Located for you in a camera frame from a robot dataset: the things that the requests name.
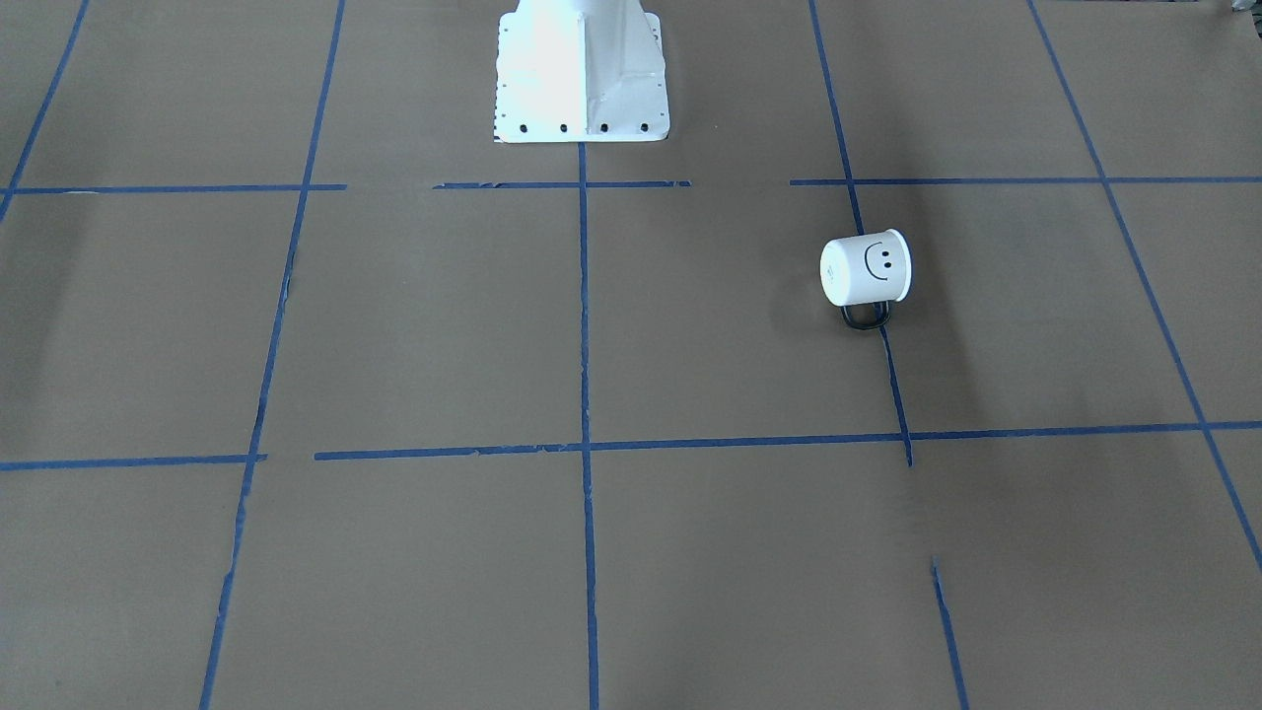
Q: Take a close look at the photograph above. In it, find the white smiley enamel mug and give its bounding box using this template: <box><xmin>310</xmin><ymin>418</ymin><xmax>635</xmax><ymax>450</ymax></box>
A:
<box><xmin>819</xmin><ymin>230</ymin><xmax>912</xmax><ymax>329</ymax></box>

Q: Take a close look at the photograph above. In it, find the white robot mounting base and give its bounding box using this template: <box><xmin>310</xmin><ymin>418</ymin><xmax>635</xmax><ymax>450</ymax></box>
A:
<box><xmin>493</xmin><ymin>1</ymin><xmax>671</xmax><ymax>144</ymax></box>

